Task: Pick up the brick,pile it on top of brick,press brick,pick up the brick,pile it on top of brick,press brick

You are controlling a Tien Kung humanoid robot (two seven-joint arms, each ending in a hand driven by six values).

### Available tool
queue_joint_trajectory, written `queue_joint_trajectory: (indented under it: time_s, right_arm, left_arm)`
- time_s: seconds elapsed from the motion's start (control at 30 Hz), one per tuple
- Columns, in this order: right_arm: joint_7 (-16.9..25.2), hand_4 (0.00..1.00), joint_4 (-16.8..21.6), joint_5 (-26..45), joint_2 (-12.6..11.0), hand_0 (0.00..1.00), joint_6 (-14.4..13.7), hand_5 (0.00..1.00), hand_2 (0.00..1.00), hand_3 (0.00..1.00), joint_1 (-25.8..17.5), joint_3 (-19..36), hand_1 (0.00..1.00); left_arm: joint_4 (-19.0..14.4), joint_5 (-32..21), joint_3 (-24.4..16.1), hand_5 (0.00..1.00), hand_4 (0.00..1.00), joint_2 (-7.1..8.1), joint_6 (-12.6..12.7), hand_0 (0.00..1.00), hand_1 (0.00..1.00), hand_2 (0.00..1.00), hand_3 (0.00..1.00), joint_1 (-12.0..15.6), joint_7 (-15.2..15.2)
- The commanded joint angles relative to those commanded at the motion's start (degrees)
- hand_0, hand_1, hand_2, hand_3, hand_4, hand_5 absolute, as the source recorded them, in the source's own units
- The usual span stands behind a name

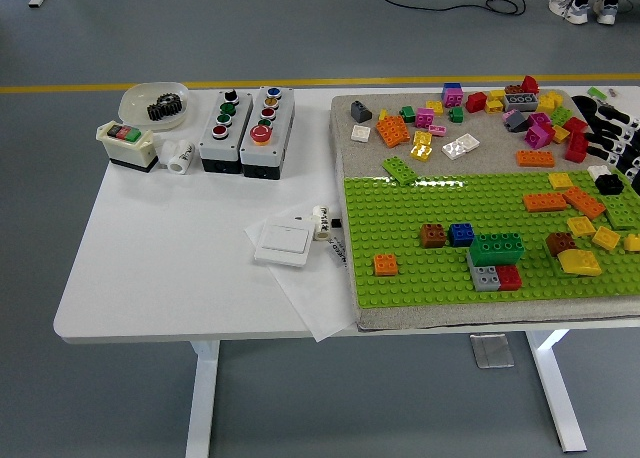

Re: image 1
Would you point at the black gear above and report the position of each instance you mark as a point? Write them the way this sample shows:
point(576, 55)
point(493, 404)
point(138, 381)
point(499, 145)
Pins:
point(171, 103)
point(156, 113)

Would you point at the pink 2x2 brick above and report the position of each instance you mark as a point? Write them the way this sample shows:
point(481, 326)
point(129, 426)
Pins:
point(425, 118)

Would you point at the orange 2x2 brick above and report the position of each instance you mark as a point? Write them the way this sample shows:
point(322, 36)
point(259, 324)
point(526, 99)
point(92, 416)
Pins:
point(386, 265)

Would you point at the white pipe tee fitting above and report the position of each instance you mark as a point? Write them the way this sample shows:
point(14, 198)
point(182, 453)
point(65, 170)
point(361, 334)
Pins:
point(177, 158)

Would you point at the large yellow brick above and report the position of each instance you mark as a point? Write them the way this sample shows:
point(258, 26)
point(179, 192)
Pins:
point(550, 102)

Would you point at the white table leg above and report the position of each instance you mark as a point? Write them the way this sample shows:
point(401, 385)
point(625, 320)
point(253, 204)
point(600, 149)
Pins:
point(202, 398)
point(555, 393)

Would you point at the lime green brick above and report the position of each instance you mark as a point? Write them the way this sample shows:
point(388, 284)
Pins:
point(562, 116)

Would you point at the yellow 2x2 brick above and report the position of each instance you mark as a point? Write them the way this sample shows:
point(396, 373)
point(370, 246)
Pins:
point(560, 180)
point(434, 106)
point(606, 238)
point(494, 106)
point(581, 226)
point(632, 242)
point(421, 152)
point(561, 134)
point(497, 94)
point(422, 138)

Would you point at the orange 2x4 brick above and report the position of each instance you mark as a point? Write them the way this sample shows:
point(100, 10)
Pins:
point(545, 201)
point(584, 201)
point(535, 158)

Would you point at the white square tile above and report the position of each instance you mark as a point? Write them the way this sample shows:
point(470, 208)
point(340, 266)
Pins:
point(452, 151)
point(469, 142)
point(361, 133)

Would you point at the small dark green brick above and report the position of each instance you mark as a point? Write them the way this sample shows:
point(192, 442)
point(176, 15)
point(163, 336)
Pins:
point(456, 114)
point(408, 113)

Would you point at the blue 2x2 brick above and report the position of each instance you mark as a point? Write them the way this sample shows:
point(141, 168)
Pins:
point(462, 234)

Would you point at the small green plate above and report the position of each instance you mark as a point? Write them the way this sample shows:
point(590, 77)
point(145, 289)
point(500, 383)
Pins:
point(552, 270)

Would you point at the dark grey slope brick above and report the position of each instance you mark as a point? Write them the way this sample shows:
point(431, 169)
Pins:
point(515, 121)
point(360, 110)

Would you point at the white brick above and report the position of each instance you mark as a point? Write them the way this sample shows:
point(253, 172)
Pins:
point(599, 171)

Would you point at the yellow curved slope brick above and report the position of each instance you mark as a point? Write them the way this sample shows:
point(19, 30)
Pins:
point(579, 263)

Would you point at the cream red-green switch box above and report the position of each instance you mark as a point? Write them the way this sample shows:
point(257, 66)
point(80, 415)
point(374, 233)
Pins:
point(125, 145)

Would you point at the white oval bowl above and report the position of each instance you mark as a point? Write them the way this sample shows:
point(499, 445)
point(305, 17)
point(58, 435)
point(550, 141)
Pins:
point(135, 98)

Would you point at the grey 2x4 brick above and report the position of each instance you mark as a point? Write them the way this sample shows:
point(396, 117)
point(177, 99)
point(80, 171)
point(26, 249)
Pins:
point(484, 279)
point(520, 101)

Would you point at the red slope brick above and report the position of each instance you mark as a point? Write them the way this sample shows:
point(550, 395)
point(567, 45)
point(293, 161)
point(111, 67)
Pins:
point(530, 84)

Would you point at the wide orange brick block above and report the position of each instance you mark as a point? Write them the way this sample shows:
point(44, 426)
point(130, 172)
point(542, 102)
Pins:
point(393, 131)

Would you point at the white printed label strip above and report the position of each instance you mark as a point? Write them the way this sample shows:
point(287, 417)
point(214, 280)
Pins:
point(339, 250)

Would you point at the silver floor plate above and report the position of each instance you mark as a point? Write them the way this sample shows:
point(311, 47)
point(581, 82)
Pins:
point(491, 350)

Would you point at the red 2x4 brick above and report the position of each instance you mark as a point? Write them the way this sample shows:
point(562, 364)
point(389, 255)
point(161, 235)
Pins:
point(576, 146)
point(510, 278)

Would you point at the pink flat tile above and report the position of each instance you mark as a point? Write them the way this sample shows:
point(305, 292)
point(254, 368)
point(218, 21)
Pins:
point(436, 130)
point(511, 114)

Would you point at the green square plate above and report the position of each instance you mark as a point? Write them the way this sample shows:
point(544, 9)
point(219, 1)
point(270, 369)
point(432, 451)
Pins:
point(622, 210)

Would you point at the magenta 2x2 brick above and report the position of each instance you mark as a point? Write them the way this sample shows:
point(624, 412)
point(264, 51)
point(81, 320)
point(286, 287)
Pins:
point(540, 119)
point(455, 98)
point(539, 136)

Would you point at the black brick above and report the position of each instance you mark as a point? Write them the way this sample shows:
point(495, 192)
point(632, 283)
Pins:
point(609, 184)

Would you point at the dark green 2x4 brick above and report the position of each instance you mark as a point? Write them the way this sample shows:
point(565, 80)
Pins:
point(492, 261)
point(497, 245)

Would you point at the lime green studded baseplate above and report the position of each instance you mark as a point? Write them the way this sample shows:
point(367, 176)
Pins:
point(425, 278)

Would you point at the white paper sheet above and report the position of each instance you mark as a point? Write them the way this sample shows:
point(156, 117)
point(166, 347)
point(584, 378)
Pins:
point(310, 298)

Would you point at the grey emergency-stop button box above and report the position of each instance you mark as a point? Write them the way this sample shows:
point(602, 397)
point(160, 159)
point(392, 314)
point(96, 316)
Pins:
point(260, 153)

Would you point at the small lime green block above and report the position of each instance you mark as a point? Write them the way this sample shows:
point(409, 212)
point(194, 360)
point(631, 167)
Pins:
point(596, 92)

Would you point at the grey-brown mat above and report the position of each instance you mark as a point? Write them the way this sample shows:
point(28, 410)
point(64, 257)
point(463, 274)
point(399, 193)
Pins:
point(450, 317)

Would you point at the grey four-button control box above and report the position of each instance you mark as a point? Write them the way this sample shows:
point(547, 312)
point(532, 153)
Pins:
point(220, 145)

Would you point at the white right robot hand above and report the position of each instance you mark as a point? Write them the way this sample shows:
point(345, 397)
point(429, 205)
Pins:
point(617, 138)

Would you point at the green 2x4 flat plate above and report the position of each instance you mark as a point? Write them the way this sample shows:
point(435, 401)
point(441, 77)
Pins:
point(400, 170)

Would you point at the white wall switch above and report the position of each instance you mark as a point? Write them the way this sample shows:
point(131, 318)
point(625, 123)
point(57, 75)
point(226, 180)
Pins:
point(284, 238)

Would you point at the person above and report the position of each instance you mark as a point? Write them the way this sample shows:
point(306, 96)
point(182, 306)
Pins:
point(575, 5)

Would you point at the brown 2x2 brick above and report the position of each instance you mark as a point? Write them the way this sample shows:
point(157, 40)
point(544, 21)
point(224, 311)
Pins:
point(433, 235)
point(560, 243)

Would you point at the tiny yellow brick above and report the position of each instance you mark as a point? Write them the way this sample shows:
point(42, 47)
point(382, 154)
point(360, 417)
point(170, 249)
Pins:
point(383, 114)

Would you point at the small white pipe coupling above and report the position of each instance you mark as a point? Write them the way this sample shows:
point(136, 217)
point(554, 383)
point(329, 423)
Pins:
point(321, 221)

